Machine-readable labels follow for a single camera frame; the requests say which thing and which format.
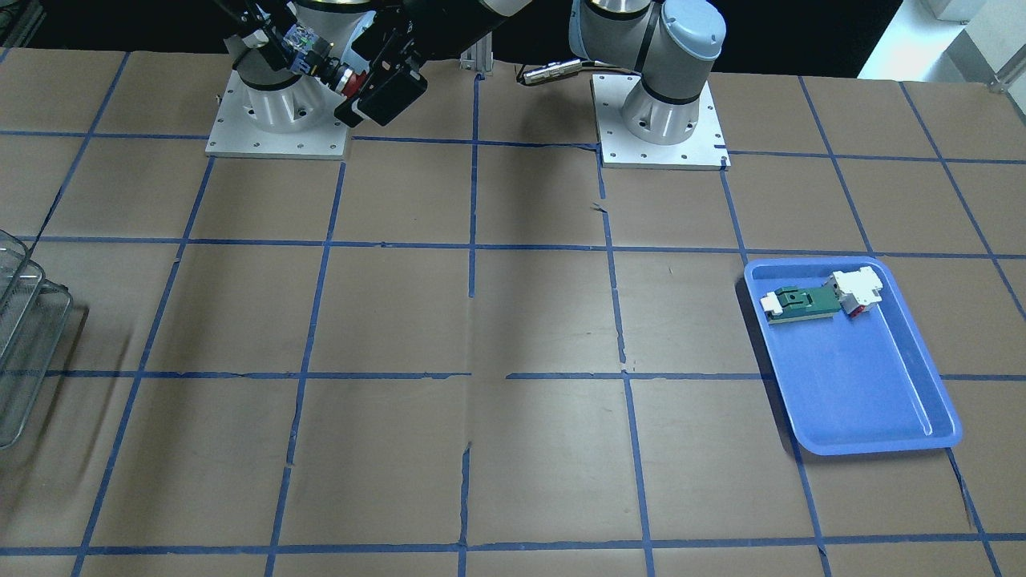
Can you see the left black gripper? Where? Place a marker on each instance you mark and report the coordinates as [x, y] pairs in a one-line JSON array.
[[389, 93]]

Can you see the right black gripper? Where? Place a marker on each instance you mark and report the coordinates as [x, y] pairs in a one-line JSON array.
[[258, 34]]

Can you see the white circuit breaker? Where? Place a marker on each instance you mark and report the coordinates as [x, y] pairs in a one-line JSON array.
[[856, 291]]

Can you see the blue plastic tray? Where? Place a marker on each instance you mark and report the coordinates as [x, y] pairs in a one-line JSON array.
[[853, 385]]

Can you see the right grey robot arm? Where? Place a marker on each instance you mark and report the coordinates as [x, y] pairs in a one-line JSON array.
[[332, 20]]

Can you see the metal wire mesh shelf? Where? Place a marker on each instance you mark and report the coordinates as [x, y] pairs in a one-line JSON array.
[[34, 312]]

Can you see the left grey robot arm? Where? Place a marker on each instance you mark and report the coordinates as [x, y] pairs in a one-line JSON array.
[[671, 45]]

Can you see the red emergency stop button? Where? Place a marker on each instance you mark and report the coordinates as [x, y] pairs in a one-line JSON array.
[[307, 53]]

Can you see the aluminium frame post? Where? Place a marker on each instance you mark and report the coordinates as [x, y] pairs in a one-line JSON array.
[[479, 57]]

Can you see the green terminal block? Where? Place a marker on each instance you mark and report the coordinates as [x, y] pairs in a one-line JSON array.
[[791, 303]]

